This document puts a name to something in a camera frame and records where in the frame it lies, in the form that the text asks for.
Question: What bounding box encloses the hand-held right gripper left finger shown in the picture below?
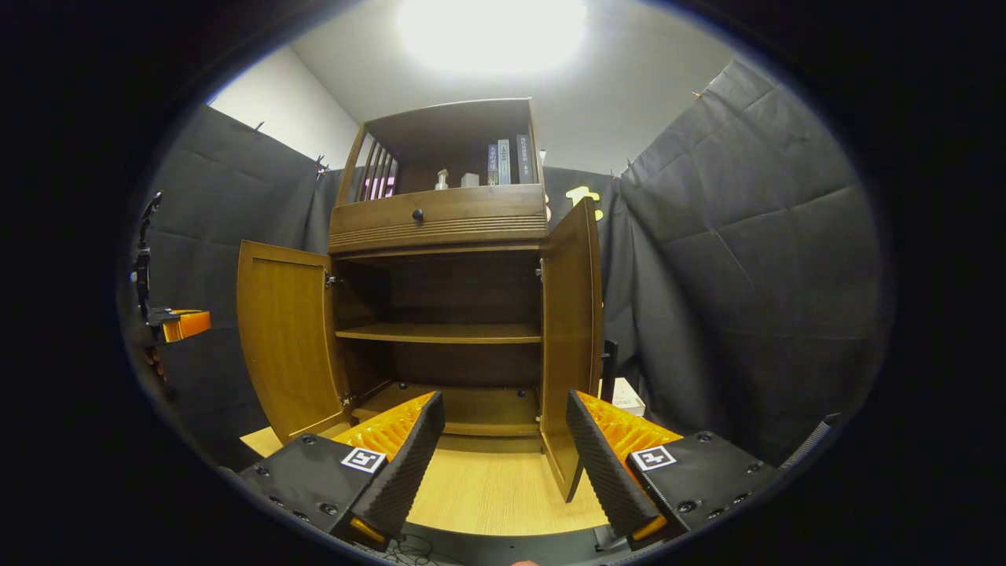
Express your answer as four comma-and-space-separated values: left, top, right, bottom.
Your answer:
236, 391, 446, 551

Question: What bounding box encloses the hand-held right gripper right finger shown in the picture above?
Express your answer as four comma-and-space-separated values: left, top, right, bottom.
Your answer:
566, 389, 783, 551

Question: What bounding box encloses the wooden cabinet door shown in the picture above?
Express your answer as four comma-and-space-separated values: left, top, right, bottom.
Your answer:
236, 240, 352, 445
538, 197, 604, 504

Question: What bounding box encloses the wooden double-door shoe cabinet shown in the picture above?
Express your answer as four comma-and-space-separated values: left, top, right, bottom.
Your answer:
236, 97, 604, 504

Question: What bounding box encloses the wooden cabinet shelf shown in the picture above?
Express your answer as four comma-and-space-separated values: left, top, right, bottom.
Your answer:
336, 322, 543, 345

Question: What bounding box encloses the beige box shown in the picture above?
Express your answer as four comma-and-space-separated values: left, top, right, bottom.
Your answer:
611, 377, 647, 417

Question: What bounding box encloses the wooden drawer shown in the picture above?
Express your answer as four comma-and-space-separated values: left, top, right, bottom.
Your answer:
330, 185, 547, 233

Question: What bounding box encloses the round ceiling light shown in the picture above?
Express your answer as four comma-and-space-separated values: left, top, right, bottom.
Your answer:
397, 0, 589, 75

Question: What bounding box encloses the grey strap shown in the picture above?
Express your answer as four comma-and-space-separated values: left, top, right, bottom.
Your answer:
778, 413, 842, 471

